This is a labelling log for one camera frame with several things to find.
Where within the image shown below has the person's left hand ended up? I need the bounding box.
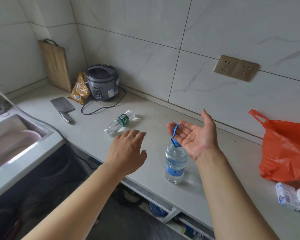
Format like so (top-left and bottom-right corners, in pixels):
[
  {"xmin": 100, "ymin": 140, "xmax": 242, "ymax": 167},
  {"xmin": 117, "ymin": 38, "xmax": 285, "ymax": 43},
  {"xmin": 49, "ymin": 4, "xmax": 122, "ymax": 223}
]
[{"xmin": 104, "ymin": 129, "xmax": 148, "ymax": 178}]

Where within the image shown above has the person's right hand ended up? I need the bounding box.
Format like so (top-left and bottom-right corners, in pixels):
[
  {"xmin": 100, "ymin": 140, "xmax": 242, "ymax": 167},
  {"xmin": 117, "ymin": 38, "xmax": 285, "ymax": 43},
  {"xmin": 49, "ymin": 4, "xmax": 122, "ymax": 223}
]
[{"xmin": 166, "ymin": 109, "xmax": 219, "ymax": 162}]

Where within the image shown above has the blue bottle carry strap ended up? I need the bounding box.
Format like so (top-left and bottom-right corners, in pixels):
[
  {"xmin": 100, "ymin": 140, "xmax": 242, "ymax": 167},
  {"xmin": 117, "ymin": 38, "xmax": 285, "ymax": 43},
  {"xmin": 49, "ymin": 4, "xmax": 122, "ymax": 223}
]
[{"xmin": 171, "ymin": 124, "xmax": 182, "ymax": 148}]

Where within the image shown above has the person's left forearm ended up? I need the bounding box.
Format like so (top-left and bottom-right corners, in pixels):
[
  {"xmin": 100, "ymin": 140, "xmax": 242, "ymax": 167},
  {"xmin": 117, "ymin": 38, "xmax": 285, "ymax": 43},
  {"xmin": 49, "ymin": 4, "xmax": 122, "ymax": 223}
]
[{"xmin": 22, "ymin": 162, "xmax": 126, "ymax": 240}]

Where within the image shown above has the person's right forearm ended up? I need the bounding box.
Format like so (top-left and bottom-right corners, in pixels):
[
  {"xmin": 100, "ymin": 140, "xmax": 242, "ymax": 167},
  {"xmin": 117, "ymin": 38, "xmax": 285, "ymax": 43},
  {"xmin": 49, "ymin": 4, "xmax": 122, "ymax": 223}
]
[{"xmin": 194, "ymin": 147, "xmax": 281, "ymax": 240}]

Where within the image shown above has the clear water bottle blue label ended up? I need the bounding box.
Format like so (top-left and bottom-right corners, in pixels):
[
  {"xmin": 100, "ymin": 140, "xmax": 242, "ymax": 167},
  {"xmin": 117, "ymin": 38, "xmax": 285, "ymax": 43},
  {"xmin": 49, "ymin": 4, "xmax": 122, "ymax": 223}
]
[{"xmin": 165, "ymin": 142, "xmax": 188, "ymax": 184}]

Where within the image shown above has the clear water bottle green label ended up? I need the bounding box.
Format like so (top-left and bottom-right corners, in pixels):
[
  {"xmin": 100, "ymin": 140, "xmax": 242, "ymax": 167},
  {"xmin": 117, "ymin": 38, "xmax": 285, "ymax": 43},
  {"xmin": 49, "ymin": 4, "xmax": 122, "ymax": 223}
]
[{"xmin": 104, "ymin": 109, "xmax": 136, "ymax": 135}]

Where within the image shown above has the black item under counter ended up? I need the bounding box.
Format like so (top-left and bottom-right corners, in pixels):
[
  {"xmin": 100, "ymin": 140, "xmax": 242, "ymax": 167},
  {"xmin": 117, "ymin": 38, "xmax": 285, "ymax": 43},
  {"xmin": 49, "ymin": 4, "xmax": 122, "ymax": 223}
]
[{"xmin": 114, "ymin": 184, "xmax": 143, "ymax": 208}]

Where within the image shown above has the blue item under counter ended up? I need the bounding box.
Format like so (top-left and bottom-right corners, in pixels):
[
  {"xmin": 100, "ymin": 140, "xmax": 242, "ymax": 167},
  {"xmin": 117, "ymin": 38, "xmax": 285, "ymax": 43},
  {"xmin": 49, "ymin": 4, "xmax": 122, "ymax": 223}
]
[{"xmin": 149, "ymin": 202, "xmax": 168, "ymax": 218}]

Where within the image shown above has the orange plastic bag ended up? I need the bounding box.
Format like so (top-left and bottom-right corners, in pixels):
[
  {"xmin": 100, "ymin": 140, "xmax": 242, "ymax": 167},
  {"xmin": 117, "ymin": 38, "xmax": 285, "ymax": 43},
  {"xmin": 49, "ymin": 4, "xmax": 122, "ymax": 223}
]
[{"xmin": 248, "ymin": 109, "xmax": 300, "ymax": 183}]

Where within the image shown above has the grey rice cooker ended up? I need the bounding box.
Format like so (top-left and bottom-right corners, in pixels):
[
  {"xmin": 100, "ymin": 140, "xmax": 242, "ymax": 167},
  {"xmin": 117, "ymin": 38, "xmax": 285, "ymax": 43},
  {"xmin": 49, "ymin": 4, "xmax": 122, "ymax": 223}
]
[{"xmin": 86, "ymin": 64, "xmax": 120, "ymax": 102}]

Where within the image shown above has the orange snack bag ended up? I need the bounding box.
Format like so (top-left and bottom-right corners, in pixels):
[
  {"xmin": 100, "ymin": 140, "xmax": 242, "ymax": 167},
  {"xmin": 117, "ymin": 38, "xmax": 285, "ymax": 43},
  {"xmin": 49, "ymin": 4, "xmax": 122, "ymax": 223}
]
[{"xmin": 68, "ymin": 72, "xmax": 91, "ymax": 105}]

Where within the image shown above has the steel cleaver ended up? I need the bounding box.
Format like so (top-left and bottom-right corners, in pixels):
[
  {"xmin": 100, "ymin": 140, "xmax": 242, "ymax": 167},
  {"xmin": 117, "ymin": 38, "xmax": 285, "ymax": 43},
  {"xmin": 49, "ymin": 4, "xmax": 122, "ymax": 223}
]
[{"xmin": 49, "ymin": 96, "xmax": 76, "ymax": 124}]

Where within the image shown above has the white blue carton box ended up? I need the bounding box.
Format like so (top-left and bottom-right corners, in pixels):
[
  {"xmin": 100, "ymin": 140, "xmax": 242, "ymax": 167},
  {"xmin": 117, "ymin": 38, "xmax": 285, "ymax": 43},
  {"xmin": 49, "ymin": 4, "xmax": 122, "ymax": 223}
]
[{"xmin": 275, "ymin": 182, "xmax": 300, "ymax": 212}]

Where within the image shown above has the stainless steel sink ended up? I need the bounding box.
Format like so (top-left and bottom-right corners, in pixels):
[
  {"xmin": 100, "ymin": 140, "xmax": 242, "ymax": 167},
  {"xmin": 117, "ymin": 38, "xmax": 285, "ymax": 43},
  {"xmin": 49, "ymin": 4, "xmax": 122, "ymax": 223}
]
[{"xmin": 0, "ymin": 107, "xmax": 66, "ymax": 204}]

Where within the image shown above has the wooden cutting board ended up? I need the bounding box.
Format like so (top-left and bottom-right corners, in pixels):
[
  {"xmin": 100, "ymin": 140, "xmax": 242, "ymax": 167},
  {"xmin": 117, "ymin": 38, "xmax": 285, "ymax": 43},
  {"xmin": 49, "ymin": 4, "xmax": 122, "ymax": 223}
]
[{"xmin": 37, "ymin": 38, "xmax": 73, "ymax": 93}]

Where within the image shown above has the gold wall socket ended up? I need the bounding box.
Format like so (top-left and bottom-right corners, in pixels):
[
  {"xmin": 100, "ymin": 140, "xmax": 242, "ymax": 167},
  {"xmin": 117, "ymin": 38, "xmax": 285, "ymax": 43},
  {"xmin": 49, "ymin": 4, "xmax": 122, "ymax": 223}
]
[
  {"xmin": 232, "ymin": 59, "xmax": 260, "ymax": 82},
  {"xmin": 214, "ymin": 55, "xmax": 240, "ymax": 77}
]

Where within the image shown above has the black power cord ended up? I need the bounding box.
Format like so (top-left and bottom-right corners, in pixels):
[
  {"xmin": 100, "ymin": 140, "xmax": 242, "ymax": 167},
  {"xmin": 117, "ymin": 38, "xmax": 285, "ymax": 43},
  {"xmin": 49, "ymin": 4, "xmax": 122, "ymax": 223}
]
[{"xmin": 80, "ymin": 85, "xmax": 127, "ymax": 115}]

